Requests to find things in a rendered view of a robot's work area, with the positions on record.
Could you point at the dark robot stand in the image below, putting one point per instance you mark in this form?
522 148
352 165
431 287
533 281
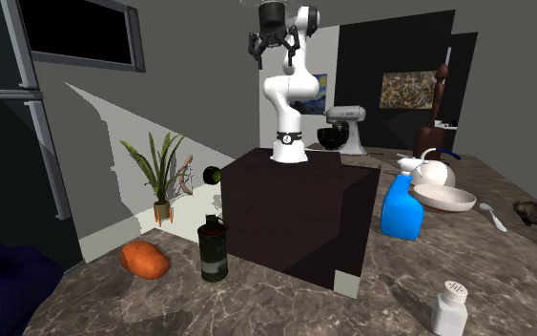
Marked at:
286 209

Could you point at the dark grey refrigerator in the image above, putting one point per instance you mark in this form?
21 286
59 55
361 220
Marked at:
3 153

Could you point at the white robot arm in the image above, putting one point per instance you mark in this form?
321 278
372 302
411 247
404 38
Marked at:
289 121

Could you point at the black round green-faced object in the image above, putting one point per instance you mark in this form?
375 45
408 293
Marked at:
212 175

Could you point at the white spoon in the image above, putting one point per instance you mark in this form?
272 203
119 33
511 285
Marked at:
492 215

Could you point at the orange sweet potato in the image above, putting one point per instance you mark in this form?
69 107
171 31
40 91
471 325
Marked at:
145 259

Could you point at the dark blue cushion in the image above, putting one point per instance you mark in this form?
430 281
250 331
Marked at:
7 288

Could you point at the blue spray bottle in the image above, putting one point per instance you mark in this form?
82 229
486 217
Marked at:
400 212

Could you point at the dark green canister bottle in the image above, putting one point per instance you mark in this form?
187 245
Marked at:
212 251

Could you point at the brown wooden sculpture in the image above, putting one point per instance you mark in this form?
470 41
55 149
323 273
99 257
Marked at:
437 111

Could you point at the blue swirl wall picture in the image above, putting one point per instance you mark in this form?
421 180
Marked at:
317 100

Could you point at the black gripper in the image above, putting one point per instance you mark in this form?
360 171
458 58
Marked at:
272 18

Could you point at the yellow abstract wall picture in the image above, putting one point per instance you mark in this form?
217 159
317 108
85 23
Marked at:
407 90

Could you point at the dark grey-framed window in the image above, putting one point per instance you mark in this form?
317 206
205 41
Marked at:
77 32

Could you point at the white shaker bottle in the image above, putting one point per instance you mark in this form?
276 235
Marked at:
449 314

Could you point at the green potted plant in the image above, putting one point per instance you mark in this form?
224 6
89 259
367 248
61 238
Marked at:
160 177

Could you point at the brown curved wall object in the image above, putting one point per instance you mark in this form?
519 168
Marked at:
184 179

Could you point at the grey stand mixer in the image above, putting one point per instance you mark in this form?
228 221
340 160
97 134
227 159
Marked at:
349 125

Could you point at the white shallow bowl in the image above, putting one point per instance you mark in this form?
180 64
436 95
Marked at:
444 197

